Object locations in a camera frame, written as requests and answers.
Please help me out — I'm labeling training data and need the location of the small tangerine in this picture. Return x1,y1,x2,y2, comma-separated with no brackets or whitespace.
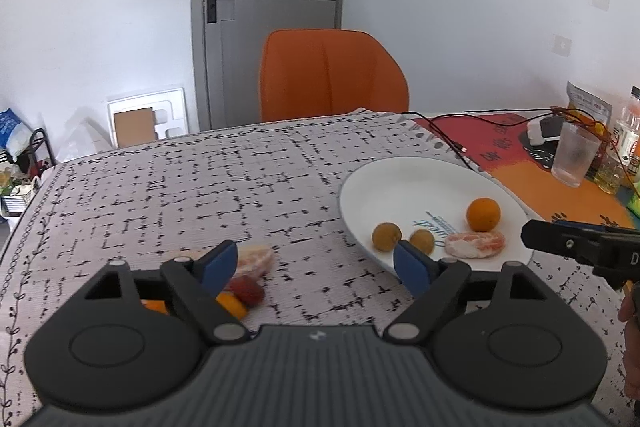
216,291,248,321

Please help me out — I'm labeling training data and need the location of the green-brown kiwi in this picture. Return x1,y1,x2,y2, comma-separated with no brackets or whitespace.
409,229,435,255
371,222,402,253

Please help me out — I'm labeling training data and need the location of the peeled grapefruit segment short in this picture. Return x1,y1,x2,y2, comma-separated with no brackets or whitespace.
444,231,506,259

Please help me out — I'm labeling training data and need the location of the dark red plum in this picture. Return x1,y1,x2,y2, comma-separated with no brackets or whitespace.
228,275,265,308

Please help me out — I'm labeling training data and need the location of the peeled grapefruit segment long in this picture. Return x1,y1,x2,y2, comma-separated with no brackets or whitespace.
164,244,276,280

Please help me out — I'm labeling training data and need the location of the medium orange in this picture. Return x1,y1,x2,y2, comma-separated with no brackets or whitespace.
465,197,501,232

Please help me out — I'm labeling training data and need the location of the large orange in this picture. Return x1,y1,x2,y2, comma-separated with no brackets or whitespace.
141,299,169,315

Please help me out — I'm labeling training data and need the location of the person's right hand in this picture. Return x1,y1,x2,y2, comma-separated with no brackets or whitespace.
617,293,640,400

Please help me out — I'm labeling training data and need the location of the white ceramic plate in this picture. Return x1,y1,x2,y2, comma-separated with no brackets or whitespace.
338,157,533,273

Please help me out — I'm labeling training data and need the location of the clear plastic cup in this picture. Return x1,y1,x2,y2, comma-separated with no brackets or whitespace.
551,122,601,187

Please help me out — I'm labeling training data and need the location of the patterned white tablecloth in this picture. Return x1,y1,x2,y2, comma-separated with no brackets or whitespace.
0,108,640,427

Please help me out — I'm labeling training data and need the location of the white black power adapter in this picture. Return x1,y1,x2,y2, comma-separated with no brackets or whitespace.
526,115,564,147

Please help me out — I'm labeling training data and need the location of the snack bag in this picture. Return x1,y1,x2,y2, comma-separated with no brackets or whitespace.
566,81,612,127

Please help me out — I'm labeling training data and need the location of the red orange placemat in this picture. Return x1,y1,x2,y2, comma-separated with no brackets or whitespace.
413,112,639,229

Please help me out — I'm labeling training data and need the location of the white foam packaging board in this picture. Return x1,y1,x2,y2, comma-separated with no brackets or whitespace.
107,88,189,147

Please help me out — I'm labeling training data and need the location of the white shopping bag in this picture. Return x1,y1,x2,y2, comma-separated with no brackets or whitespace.
1,178,39,219

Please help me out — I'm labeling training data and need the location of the black metal rack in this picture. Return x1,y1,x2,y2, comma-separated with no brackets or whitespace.
14,128,58,180

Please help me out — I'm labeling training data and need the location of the orange chair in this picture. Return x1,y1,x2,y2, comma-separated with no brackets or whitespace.
258,29,409,122

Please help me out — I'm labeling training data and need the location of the blue white plastic bag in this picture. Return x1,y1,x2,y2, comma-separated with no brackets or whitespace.
0,108,32,160

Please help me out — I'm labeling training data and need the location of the black cable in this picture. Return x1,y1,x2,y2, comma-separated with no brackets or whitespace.
399,107,616,170

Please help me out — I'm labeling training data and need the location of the white wall socket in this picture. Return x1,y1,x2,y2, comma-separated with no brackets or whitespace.
551,35,573,57

